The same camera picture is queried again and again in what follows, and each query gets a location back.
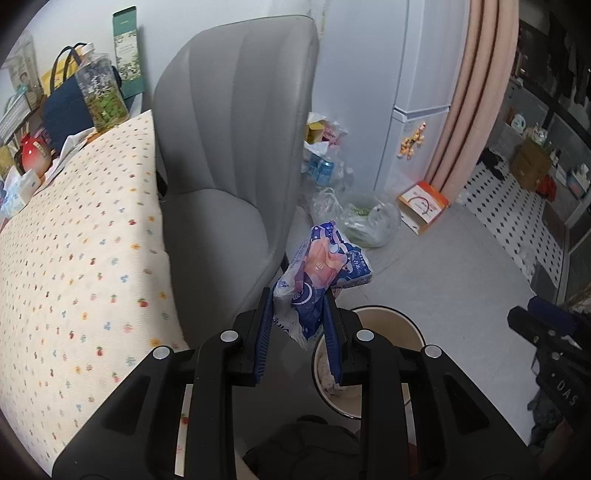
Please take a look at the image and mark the blue pink snack wrapper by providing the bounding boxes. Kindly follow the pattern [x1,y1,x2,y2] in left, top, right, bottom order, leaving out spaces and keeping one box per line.
[273,221,373,349]

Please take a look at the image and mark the white tissue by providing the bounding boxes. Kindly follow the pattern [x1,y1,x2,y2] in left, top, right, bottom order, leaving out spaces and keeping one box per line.
[317,353,362,400]

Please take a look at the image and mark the beige round trash bin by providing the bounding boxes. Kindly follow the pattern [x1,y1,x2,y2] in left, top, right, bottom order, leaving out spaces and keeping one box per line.
[310,304,427,420]

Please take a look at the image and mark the clear garbage bag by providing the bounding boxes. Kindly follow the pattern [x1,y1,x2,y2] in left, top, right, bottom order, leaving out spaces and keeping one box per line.
[310,188,402,248]

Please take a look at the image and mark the orange white cardboard box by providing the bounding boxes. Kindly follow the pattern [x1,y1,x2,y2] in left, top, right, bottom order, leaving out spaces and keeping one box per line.
[398,181,450,236]

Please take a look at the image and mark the white bag of recyclables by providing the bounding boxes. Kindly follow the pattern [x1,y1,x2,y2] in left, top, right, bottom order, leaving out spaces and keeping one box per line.
[301,112,353,192]

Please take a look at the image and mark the brown cardboard carton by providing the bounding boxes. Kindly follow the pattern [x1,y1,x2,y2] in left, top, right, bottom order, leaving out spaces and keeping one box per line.
[510,138,551,192]

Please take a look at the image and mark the grey upholstered chair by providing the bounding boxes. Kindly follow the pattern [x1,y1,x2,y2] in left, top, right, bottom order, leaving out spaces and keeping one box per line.
[152,15,318,348]

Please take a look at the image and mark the white refrigerator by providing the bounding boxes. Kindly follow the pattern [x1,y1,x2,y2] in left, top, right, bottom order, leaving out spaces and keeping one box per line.
[311,0,470,198]

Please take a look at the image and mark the papers on table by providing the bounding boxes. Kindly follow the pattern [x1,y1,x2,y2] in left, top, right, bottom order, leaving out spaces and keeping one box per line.
[44,127,96,184]

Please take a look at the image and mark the pink curtain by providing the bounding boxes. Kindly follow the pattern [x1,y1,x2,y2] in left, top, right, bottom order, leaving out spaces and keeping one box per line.
[426,0,519,202]

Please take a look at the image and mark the navy lunch bag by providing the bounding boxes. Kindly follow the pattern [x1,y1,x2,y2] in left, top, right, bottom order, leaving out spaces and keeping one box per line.
[41,42,121,152]

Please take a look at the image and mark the blue tissue box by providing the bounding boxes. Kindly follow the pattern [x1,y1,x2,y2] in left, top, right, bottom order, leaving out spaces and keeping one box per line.
[1,167,41,218]

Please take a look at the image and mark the large tea bottle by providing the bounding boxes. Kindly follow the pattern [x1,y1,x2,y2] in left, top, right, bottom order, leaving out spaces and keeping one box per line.
[75,43,130,134]

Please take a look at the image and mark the green tall box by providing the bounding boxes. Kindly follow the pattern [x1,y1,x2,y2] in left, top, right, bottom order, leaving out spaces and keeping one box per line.
[112,6,145,99]

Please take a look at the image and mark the white tote bag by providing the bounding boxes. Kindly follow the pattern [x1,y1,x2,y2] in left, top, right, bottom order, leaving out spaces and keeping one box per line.
[2,30,43,110]

